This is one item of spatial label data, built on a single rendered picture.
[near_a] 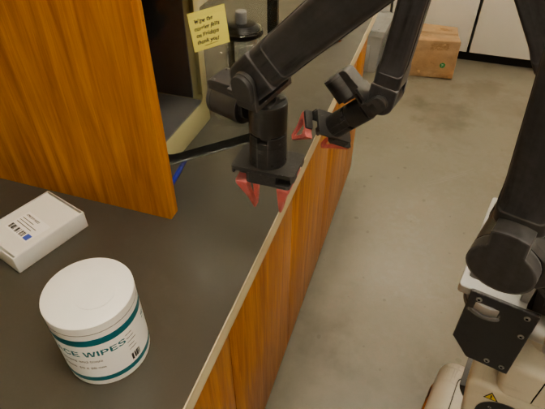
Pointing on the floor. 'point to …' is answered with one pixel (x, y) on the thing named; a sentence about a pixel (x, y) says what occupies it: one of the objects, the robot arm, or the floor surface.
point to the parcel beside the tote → (436, 52)
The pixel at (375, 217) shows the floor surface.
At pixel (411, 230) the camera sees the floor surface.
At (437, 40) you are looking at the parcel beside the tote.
